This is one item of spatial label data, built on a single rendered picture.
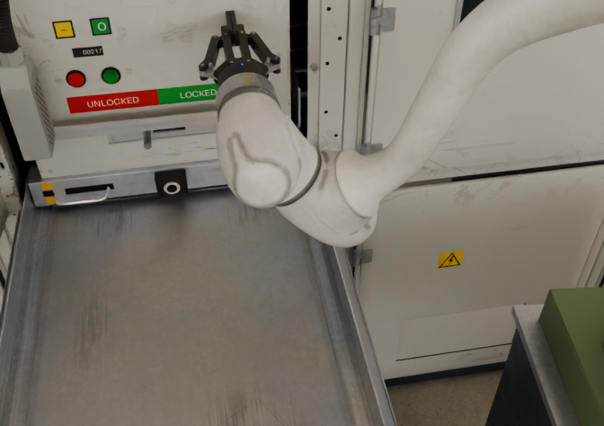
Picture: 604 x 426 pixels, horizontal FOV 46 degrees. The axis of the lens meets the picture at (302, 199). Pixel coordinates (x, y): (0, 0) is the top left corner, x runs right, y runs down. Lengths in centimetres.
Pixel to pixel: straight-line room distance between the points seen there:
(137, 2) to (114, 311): 53
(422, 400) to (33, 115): 140
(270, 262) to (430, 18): 53
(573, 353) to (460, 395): 94
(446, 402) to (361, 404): 105
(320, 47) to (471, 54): 55
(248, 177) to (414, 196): 75
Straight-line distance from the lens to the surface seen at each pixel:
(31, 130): 126
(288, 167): 89
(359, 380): 117
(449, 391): 221
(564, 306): 135
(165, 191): 143
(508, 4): 79
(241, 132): 91
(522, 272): 191
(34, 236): 146
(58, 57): 131
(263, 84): 102
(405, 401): 217
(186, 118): 132
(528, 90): 151
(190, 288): 130
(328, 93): 138
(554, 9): 78
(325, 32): 131
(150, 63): 130
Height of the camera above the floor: 182
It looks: 42 degrees down
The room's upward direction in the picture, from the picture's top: straight up
